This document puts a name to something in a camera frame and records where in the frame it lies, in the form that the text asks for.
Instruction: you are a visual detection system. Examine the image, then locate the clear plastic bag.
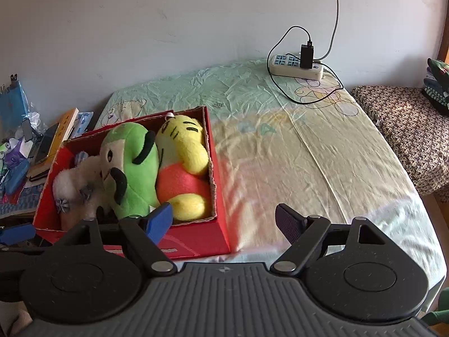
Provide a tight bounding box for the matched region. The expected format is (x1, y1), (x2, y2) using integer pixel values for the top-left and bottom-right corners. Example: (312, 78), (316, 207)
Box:
(26, 111), (48, 134)

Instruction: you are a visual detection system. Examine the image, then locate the green pear plush toy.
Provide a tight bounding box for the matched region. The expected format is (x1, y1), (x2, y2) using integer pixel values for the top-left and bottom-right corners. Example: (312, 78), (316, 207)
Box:
(99, 122), (162, 220)

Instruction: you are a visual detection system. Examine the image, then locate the yellow tiger plush toy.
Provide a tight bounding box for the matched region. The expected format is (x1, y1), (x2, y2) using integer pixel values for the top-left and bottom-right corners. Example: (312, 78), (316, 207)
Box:
(154, 112), (212, 222)

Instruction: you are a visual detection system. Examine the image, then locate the green fabric item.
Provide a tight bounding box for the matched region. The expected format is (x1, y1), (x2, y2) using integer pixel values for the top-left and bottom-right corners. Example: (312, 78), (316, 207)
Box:
(423, 286), (449, 327)

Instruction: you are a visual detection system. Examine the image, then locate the black charger cable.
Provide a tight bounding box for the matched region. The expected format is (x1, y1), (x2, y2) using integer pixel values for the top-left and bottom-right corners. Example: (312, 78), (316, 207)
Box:
(267, 25), (344, 105)

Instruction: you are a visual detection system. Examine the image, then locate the white power strip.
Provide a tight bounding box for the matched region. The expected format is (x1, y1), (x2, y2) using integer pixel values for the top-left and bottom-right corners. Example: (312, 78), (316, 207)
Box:
(268, 54), (324, 80)

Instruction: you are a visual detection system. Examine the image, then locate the pale cloth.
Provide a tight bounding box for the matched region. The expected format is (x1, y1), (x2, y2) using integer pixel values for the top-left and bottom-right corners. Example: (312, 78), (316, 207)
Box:
(0, 302), (34, 337)

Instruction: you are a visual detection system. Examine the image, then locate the yellow book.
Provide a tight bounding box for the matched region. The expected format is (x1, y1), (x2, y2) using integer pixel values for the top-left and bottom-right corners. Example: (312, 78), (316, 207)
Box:
(37, 108), (79, 164)

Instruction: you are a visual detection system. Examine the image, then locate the blue package with black clip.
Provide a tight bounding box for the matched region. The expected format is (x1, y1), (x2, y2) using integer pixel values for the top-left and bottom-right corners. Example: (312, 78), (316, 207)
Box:
(0, 74), (30, 130)

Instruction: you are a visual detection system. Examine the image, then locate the white plush toy with bow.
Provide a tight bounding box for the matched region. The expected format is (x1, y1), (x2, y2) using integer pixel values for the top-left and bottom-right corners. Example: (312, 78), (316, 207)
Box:
(52, 151), (113, 230)

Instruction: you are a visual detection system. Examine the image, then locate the stack of folded clothes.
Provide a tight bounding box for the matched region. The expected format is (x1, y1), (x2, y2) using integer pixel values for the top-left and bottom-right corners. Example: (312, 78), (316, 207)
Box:
(422, 57), (449, 116)

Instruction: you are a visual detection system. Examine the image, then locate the blue pencil case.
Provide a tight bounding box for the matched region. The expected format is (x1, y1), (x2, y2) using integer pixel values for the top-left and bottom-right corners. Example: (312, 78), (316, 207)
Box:
(3, 160), (31, 195)

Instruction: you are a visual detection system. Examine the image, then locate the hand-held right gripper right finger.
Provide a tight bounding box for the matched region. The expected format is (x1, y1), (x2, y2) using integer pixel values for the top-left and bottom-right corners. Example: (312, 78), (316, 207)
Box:
(272, 203), (399, 277)

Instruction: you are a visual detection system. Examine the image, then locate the blue and white packet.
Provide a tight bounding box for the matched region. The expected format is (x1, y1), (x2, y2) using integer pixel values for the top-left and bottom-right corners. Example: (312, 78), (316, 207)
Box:
(68, 111), (95, 139)

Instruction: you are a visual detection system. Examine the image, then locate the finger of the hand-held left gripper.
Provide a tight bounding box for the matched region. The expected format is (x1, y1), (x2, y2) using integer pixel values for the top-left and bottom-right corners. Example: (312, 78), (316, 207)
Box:
(0, 222), (37, 247)

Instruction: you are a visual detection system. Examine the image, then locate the purple tissue pack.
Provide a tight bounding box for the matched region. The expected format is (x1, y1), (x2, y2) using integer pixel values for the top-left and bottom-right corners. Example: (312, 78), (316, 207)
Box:
(5, 147), (25, 169)

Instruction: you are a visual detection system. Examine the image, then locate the black tablet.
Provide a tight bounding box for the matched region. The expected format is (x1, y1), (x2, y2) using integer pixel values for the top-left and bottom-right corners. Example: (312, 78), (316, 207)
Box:
(35, 123), (60, 164)

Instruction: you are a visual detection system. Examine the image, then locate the red cardboard box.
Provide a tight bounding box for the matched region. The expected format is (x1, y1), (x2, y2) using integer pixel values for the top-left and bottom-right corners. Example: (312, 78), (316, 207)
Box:
(33, 105), (231, 261)

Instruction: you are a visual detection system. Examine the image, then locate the blue patterned notebook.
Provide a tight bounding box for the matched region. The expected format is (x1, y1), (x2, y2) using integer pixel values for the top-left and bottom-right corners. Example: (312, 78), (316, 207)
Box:
(0, 183), (46, 218)

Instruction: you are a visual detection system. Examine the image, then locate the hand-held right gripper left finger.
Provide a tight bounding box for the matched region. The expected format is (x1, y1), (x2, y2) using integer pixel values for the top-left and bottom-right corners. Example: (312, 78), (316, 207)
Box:
(52, 202), (178, 277)

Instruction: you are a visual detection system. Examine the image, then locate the black charger adapter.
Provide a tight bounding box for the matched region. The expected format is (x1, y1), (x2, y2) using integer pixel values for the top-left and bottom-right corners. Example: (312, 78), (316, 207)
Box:
(299, 40), (314, 70)

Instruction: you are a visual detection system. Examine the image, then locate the brown patterned tablecloth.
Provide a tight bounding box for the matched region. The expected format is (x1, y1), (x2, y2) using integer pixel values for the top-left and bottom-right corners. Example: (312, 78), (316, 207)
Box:
(351, 85), (449, 204)

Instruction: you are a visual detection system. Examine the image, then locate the wooden post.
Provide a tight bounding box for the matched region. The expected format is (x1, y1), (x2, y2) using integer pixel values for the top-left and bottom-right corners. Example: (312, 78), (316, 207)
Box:
(437, 0), (449, 60)

